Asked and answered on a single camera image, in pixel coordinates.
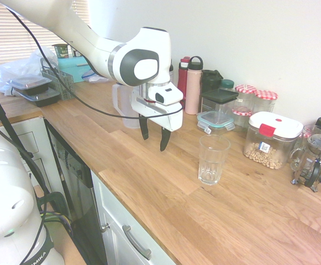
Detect black food container clear lid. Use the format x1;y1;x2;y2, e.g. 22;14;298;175
6;76;52;96
15;87;62;108

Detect silver cabinet bar handle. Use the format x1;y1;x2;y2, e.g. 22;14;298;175
122;224;152;261

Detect small jar red checkered lid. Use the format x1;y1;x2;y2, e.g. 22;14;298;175
231;107;254;137

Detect black dishwasher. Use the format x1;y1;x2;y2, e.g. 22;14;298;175
44;118;109;265

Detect clear container with black lid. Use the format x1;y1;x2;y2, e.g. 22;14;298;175
200;88;239;115

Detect red water bottle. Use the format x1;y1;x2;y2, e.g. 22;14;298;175
177;56;191;109

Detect beige window blinds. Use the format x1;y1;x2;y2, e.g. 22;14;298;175
0;0;91;75

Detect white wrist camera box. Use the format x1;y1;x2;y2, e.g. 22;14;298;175
148;84;185;107

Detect cereal container white red lid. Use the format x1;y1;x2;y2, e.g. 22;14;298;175
242;112;304;171

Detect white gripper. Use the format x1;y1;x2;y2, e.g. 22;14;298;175
130;89;184;152

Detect clear zip bag blue seal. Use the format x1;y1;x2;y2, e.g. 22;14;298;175
82;71;110;84

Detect clear pitcher with blue lid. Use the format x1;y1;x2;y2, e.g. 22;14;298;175
111;82;142;130

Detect jar with red checkered lid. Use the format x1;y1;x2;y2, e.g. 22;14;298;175
252;89;279;115
234;84;257;111

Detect black camera stand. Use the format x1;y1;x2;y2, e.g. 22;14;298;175
0;76;52;195

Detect pink bottle with black lid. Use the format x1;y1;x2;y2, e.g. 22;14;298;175
184;56;204;115

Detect green yogurt cup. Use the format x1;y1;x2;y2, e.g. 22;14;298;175
51;43;69;60

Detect teal bread box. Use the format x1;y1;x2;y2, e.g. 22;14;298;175
57;56;98;84

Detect clear faceted drinking glass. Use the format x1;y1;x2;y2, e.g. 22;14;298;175
198;134;231;187

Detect grey cutlery basket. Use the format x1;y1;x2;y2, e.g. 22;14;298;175
40;57;77;101

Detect jar with green lid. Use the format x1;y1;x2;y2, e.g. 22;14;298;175
219;79;235;93

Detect glass container with teal lid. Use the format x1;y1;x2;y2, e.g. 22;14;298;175
196;110;236;136

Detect black shaker bottle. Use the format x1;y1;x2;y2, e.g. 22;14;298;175
201;69;224;95

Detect white plastic bag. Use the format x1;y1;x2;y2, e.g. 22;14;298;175
0;46;59;96

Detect white kitchen cabinet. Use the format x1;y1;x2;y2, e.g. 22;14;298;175
90;170;178;265

